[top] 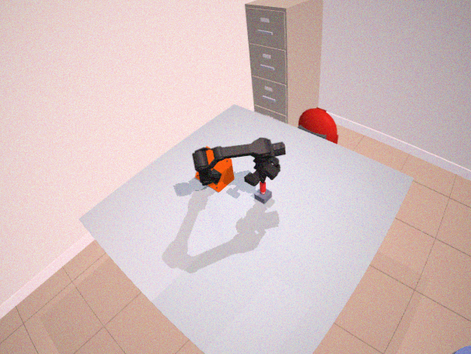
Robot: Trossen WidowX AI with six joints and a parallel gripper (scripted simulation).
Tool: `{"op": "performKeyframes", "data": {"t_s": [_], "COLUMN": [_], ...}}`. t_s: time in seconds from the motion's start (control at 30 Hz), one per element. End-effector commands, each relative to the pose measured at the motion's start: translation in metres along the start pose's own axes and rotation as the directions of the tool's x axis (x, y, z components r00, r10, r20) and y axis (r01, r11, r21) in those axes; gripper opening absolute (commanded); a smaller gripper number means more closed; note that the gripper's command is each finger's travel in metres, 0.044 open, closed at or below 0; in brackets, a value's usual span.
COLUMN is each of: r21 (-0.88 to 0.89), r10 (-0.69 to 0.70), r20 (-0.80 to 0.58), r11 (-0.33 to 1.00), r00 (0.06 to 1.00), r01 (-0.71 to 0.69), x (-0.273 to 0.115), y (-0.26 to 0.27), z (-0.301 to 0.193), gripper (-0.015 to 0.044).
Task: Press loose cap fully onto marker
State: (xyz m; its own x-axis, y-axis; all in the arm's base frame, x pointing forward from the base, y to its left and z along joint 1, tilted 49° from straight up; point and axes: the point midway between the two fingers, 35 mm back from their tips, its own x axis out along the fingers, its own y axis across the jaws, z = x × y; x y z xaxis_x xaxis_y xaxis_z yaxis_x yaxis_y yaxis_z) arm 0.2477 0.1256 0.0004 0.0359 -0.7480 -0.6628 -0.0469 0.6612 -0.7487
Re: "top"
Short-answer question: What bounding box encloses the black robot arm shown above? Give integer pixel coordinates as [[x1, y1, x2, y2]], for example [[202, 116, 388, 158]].
[[193, 137, 285, 186]]

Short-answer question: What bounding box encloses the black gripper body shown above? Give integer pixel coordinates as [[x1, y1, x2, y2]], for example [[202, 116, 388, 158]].
[[244, 157, 280, 186]]

